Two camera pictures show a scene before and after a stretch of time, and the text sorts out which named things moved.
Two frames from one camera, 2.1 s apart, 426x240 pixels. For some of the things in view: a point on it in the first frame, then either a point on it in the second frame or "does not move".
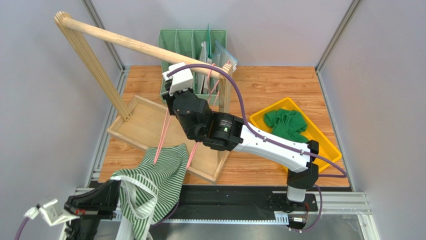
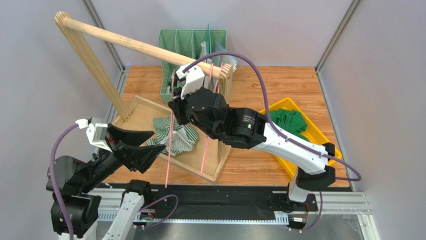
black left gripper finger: [103, 197] → [134, 137]
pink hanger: [155, 162] → [170, 130]
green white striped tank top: [150, 192] → [177, 138]
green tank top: [288, 124] does not move
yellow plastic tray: [313, 132] does not move
